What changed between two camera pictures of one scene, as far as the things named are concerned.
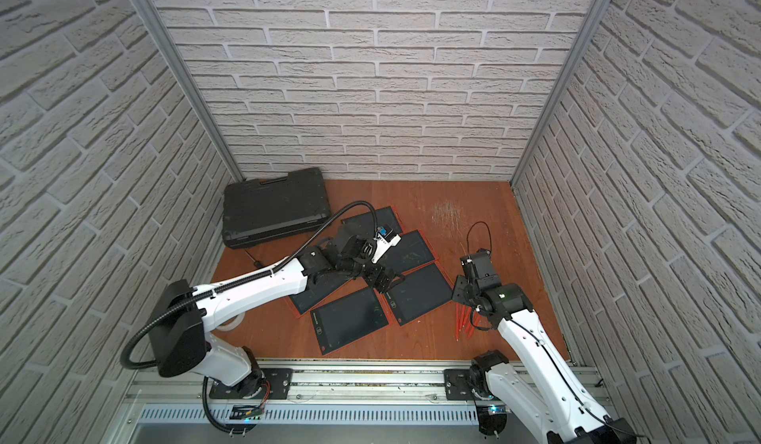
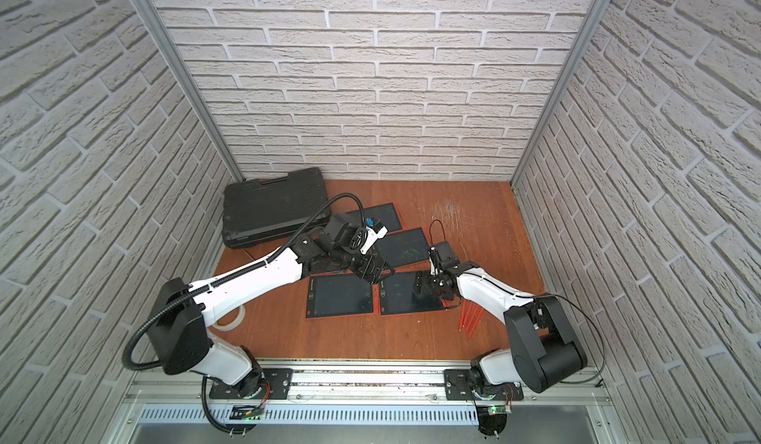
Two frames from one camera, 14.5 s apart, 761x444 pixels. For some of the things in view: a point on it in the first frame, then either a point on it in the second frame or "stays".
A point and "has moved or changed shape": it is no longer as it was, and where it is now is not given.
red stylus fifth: [475, 325] stays
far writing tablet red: [364, 224] stays
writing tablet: [411, 252] stays
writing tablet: [422, 290] has moved or changed shape
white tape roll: [232, 326] stays
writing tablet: [347, 319] to [338, 294]
